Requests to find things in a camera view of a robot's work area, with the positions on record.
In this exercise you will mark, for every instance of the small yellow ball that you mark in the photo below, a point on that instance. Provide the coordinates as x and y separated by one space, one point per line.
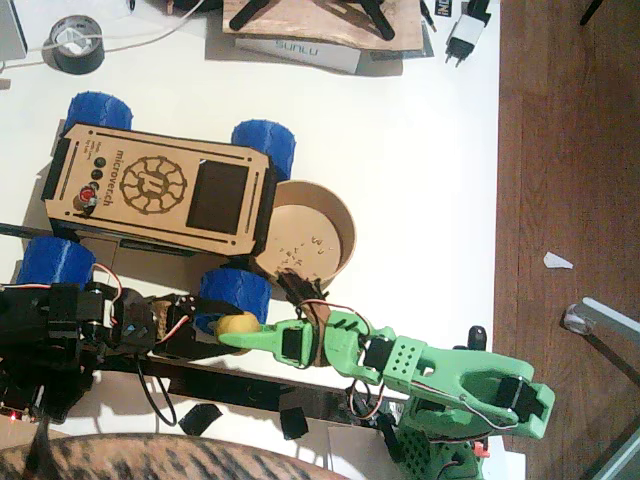
237 322

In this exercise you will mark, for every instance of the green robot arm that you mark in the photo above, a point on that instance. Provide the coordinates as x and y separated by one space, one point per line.
475 375

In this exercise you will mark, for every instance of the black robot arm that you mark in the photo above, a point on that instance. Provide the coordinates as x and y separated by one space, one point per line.
60 320

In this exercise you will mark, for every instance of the round wooden bowl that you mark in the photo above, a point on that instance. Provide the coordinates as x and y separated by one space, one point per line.
310 235

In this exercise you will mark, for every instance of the blue rover wheel with logo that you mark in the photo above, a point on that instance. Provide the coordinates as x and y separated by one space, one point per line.
235 292

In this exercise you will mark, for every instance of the black table clamp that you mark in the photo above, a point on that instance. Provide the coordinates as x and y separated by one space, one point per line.
391 440
365 407

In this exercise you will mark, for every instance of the flat black tape piece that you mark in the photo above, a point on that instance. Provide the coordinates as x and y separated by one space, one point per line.
200 419

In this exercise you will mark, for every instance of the blue ridged rover wheel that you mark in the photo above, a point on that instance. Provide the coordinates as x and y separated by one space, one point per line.
57 262
100 112
267 142

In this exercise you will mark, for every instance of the striped brown fabric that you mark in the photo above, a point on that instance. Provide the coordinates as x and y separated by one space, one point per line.
150 460

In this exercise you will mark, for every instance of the black clamp with red trigger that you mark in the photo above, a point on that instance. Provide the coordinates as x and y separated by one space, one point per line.
477 337

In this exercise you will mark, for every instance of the wooden rover body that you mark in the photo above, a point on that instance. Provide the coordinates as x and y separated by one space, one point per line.
215 150

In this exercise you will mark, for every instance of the white paper scrap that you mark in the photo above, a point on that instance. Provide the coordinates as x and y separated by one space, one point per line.
555 261

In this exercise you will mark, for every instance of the white sunlu box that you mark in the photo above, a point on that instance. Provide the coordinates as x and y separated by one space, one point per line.
300 55

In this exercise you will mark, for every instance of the dark sheet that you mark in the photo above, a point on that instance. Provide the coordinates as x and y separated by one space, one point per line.
395 57

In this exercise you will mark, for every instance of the brown wooden board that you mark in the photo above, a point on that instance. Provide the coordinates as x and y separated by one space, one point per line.
310 25

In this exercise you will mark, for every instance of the black tape roll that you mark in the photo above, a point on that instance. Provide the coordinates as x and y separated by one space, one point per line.
65 67

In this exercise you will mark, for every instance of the metal leg with caster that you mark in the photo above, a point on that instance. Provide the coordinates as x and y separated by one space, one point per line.
610 317

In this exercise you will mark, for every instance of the black legged stand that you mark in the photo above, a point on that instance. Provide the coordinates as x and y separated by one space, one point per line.
250 12

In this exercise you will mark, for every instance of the white charger block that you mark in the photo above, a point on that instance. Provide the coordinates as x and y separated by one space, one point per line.
75 45

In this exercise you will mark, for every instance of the black and white plug adapter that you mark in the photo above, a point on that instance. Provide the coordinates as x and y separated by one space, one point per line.
467 30

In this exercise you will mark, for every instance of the grey panel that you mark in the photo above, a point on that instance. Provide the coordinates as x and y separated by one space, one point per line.
625 465

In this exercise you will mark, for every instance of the black sticker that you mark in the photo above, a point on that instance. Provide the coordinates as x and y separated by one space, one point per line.
443 7

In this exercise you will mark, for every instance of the black furniture leg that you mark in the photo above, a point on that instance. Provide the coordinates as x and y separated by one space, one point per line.
590 12

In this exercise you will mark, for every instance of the black rail strip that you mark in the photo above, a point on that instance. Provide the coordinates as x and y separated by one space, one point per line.
240 385

